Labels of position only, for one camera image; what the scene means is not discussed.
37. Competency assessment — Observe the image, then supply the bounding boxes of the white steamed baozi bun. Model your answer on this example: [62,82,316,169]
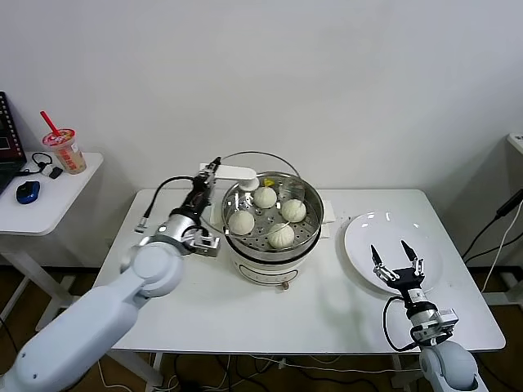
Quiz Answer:
[227,210,257,237]
[253,185,279,209]
[280,198,308,224]
[267,223,296,250]

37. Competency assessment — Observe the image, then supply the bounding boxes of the glass lid white handle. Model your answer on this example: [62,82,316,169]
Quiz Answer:
[199,150,307,238]

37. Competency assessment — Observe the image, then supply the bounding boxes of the milk tea plastic cup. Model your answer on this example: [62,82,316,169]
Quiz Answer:
[41,127,87,176]

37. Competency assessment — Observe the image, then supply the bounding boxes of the white electric cooker base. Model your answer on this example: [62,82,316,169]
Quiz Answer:
[210,199,338,293]

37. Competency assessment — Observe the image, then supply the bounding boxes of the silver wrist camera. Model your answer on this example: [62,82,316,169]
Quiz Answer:
[436,308,459,331]
[190,233,222,258]

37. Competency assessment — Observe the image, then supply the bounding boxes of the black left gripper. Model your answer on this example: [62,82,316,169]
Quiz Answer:
[183,156,224,213]

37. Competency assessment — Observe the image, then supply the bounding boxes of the stainless steel steamer basket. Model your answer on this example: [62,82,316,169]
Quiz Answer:
[221,171,326,262]

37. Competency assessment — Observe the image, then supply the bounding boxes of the white round plate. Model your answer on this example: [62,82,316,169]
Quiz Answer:
[344,211,445,297]

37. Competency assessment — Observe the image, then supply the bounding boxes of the red drinking straw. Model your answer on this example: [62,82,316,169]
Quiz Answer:
[39,109,62,138]

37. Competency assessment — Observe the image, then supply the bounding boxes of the white floor cable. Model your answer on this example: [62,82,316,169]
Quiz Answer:
[228,354,396,373]

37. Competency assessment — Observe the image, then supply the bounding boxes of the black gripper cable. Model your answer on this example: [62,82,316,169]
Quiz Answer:
[382,296,422,352]
[134,175,197,234]

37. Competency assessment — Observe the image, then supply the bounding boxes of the black laptop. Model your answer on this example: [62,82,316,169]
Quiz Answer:
[0,90,28,196]

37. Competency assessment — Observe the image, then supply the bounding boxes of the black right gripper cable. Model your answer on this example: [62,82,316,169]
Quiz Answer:
[382,296,422,352]

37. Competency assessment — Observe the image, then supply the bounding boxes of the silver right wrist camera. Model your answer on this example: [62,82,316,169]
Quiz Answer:
[436,308,459,331]

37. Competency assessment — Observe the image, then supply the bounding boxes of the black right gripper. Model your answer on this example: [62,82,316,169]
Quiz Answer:
[369,239,427,296]

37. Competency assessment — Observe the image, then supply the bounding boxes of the black wired earphones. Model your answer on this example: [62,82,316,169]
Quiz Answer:
[18,151,55,177]

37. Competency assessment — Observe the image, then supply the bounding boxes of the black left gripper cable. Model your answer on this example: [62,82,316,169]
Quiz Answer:
[134,175,197,234]

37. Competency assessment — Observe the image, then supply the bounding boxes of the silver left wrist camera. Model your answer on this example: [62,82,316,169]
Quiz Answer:
[190,233,222,258]

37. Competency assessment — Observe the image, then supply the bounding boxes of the white wall cable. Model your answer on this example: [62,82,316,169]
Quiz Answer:
[481,220,523,295]

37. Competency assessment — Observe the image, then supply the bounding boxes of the blue computer mouse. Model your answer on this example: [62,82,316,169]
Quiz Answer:
[15,179,42,204]

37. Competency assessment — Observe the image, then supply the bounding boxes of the white side table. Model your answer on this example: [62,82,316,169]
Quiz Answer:
[0,151,105,334]

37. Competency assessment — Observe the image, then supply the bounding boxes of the black wall cable with plug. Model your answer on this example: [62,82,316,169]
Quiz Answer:
[463,189,523,262]

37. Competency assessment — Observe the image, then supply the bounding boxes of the white table leg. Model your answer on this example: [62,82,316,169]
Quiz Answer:
[114,350,164,387]
[390,354,409,389]

